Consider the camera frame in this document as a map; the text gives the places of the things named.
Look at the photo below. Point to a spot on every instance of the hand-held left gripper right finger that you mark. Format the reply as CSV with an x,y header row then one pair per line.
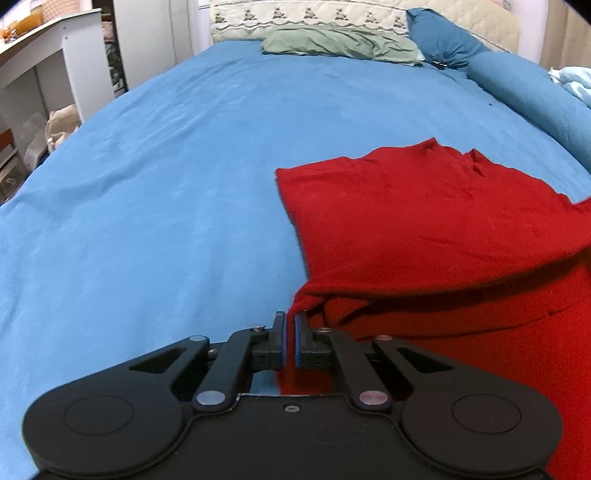
x,y
299,341

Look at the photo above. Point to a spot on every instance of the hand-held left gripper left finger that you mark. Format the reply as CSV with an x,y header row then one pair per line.
x,y
278,341

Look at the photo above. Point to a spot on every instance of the red knit sweater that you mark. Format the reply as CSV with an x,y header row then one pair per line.
x,y
429,249

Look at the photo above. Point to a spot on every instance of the blue bed sheet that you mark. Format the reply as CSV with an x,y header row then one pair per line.
x,y
152,184

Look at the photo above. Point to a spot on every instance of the green pillow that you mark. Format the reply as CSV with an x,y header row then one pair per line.
x,y
337,44

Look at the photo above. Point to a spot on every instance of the beige cloth bundle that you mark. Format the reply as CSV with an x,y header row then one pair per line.
x,y
62,127

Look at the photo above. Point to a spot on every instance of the cream quilted headboard cover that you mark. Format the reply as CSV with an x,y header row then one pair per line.
x,y
360,16

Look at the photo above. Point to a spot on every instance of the white wardrobe door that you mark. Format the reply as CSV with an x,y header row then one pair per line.
x,y
147,37

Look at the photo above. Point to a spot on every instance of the dark blue pillow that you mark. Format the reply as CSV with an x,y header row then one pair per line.
x,y
443,39

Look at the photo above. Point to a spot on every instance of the blue bolster pillow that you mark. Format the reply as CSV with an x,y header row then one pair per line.
x,y
531,92

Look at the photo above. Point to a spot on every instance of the white desk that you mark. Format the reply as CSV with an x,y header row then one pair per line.
x,y
41,60

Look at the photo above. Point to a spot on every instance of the light blue blanket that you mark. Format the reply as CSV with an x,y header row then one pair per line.
x,y
575,83

